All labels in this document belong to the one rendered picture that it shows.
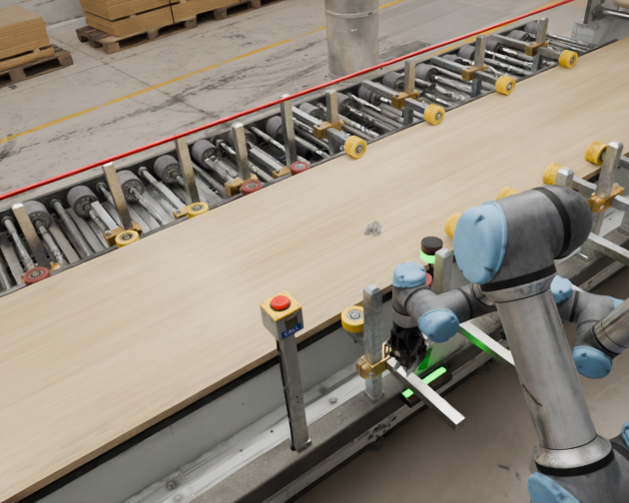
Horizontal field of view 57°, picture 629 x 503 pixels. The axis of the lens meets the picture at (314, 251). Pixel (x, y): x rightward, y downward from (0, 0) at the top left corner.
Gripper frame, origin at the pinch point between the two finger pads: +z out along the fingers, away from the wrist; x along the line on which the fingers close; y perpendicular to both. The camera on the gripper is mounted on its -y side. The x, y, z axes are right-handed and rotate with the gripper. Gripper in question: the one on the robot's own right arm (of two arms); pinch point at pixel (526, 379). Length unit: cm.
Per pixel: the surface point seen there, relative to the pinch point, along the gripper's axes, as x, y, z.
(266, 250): -28, -86, -9
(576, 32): 250, -162, 0
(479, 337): -0.9, -16.0, -3.9
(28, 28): 6, -616, 26
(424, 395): -26.5, -11.2, -3.3
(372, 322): -30.4, -26.8, -20.3
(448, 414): -25.9, -3.3, -3.1
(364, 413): -35.1, -25.8, 11.9
